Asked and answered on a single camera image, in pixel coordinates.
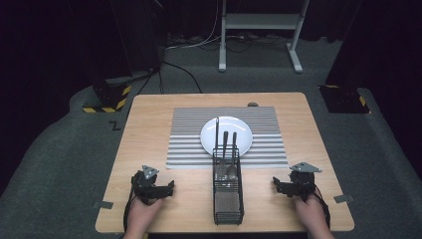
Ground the steel table knife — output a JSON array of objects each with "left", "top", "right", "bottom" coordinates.
[{"left": 214, "top": 117, "right": 221, "bottom": 177}]

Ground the white floor cable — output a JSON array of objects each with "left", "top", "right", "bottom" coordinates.
[{"left": 165, "top": 0, "right": 227, "bottom": 51}]

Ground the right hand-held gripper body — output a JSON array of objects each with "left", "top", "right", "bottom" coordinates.
[{"left": 288, "top": 161, "right": 322, "bottom": 201}]

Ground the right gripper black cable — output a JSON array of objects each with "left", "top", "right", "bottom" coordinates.
[{"left": 314, "top": 184, "right": 332, "bottom": 230}]

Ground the grey tape piece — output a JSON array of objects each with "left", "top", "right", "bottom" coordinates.
[
  {"left": 332, "top": 193, "right": 355, "bottom": 204},
  {"left": 93, "top": 199, "right": 114, "bottom": 210}
]

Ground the white round plate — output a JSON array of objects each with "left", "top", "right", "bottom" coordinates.
[{"left": 199, "top": 116, "right": 254, "bottom": 157}]

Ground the silver utensil handle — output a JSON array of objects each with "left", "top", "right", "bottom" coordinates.
[{"left": 218, "top": 130, "right": 230, "bottom": 182}]

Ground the white metal stand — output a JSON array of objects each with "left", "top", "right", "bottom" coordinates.
[{"left": 218, "top": 0, "right": 312, "bottom": 74}]

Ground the grey striped placemat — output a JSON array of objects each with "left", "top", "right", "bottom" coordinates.
[{"left": 165, "top": 106, "right": 290, "bottom": 170}]

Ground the black pillar with hazard-striped base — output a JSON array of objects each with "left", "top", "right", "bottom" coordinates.
[
  {"left": 83, "top": 0, "right": 167, "bottom": 115},
  {"left": 318, "top": 0, "right": 422, "bottom": 115}
]

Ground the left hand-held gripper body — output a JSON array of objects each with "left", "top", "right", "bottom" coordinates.
[{"left": 130, "top": 164, "right": 161, "bottom": 205}]

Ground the steel spoon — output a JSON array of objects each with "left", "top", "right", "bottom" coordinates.
[{"left": 226, "top": 131, "right": 239, "bottom": 182}]

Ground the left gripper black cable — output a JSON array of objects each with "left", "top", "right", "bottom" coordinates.
[{"left": 122, "top": 185, "right": 137, "bottom": 235}]

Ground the person's right hand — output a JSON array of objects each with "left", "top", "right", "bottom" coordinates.
[{"left": 294, "top": 194, "right": 329, "bottom": 232}]

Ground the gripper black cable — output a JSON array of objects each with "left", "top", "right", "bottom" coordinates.
[
  {"left": 122, "top": 185, "right": 137, "bottom": 235},
  {"left": 314, "top": 184, "right": 332, "bottom": 230}
]

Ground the black floor cable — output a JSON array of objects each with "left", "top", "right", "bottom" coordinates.
[{"left": 161, "top": 60, "right": 203, "bottom": 95}]

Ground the black wire cutlery caddy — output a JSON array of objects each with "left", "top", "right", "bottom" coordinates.
[{"left": 212, "top": 146, "right": 245, "bottom": 226}]

